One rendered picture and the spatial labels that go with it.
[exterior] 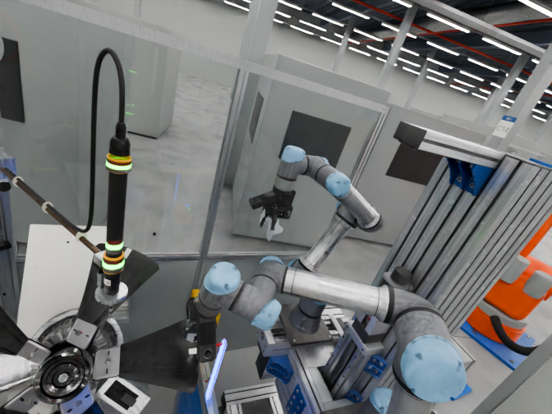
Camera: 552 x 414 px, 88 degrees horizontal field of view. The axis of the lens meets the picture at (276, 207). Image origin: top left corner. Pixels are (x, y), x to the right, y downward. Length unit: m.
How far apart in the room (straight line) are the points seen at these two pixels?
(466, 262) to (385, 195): 3.65
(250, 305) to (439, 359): 0.39
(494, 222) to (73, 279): 1.34
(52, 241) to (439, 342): 1.18
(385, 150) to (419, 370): 3.79
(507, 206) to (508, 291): 3.27
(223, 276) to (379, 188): 3.99
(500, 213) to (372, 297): 0.43
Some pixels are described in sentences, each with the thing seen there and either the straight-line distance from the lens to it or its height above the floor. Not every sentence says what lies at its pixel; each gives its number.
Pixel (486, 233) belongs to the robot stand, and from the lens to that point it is 1.00.
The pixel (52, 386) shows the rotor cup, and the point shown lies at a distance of 1.00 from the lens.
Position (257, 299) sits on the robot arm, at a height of 1.58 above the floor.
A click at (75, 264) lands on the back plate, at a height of 1.26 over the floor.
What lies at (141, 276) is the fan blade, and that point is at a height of 1.40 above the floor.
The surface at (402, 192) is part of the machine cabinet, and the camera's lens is 4.73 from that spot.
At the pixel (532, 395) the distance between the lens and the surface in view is 2.04.
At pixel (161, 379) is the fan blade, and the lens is 1.03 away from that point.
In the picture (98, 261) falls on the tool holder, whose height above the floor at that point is 1.54.
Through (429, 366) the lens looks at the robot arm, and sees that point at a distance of 0.70.
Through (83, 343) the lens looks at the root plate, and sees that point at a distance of 1.02.
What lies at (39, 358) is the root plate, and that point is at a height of 1.21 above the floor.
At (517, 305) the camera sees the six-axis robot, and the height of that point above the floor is 0.57.
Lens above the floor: 2.05
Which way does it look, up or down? 25 degrees down
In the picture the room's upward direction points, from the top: 18 degrees clockwise
